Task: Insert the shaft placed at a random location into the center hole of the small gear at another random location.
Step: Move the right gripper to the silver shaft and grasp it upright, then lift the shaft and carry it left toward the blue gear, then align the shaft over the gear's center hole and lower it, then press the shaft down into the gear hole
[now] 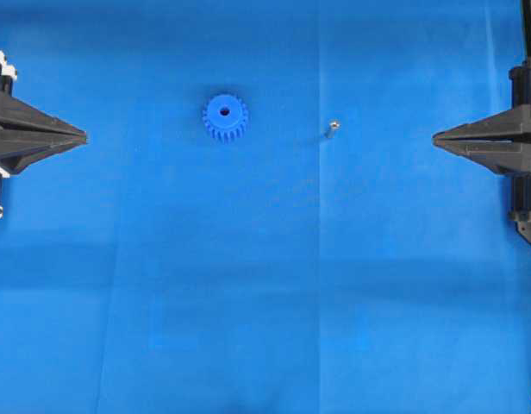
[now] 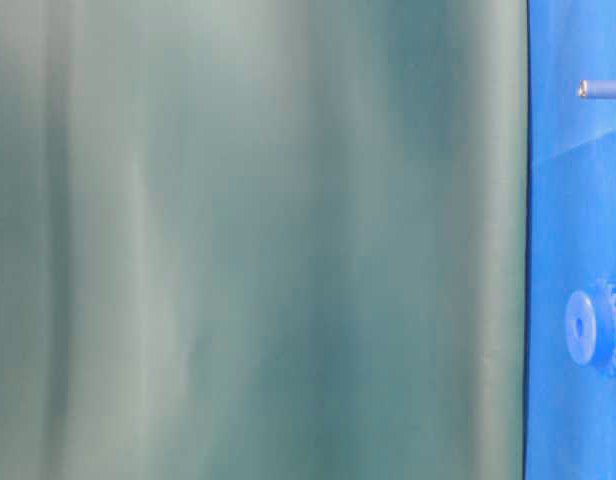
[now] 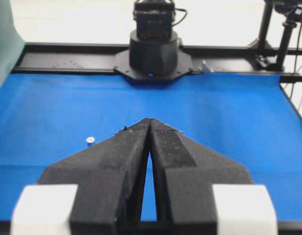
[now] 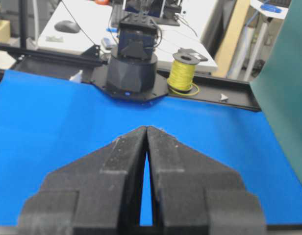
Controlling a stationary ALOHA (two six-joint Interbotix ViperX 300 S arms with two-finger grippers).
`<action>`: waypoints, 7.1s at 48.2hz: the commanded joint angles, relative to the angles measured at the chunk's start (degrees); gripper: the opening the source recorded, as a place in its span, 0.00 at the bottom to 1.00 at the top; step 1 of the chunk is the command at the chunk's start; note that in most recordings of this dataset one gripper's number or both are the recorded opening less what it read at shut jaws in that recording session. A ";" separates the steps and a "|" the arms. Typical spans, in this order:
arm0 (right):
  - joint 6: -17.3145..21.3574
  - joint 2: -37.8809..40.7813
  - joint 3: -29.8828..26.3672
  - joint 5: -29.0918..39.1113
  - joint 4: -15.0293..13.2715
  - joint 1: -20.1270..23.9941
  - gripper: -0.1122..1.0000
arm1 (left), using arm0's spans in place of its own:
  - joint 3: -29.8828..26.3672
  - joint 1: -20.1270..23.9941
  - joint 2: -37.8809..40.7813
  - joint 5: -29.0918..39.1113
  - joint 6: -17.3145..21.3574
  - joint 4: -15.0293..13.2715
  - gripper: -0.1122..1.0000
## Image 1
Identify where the small blue plastic gear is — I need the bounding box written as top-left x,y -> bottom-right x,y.
202,93 -> 249,143

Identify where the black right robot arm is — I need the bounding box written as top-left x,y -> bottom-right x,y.
433,1 -> 531,246

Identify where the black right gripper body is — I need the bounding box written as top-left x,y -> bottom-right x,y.
508,57 -> 531,254

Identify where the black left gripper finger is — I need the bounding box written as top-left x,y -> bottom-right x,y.
0,91 -> 87,138
0,138 -> 87,175

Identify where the small silver metal shaft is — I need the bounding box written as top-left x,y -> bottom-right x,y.
324,120 -> 340,140

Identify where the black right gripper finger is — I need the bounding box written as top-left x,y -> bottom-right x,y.
434,140 -> 531,175
433,103 -> 531,143

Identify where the blue table cloth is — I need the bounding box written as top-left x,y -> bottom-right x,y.
0,1 -> 531,413

